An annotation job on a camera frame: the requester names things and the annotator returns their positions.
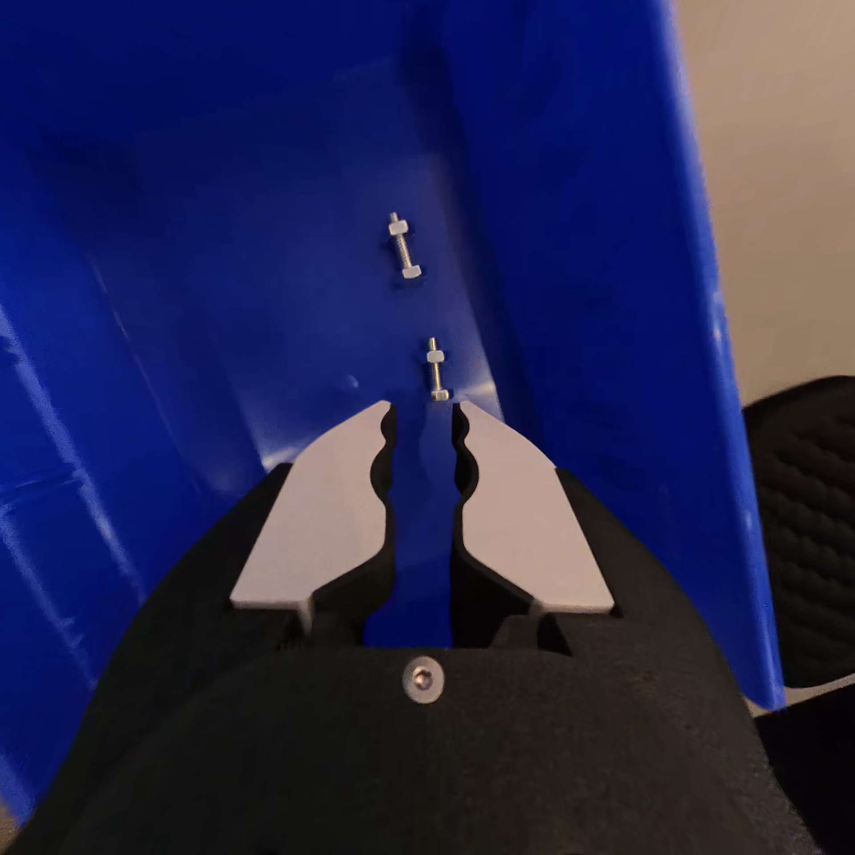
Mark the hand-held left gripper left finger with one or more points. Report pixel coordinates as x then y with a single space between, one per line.
314 521

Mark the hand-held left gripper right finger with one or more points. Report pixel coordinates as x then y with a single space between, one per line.
528 528

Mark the silver hex bolt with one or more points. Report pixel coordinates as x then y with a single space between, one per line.
439 381
403 250

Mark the blue plastic bin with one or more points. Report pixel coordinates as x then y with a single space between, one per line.
200 267

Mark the black mesh armrest pad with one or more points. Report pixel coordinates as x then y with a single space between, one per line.
808 534

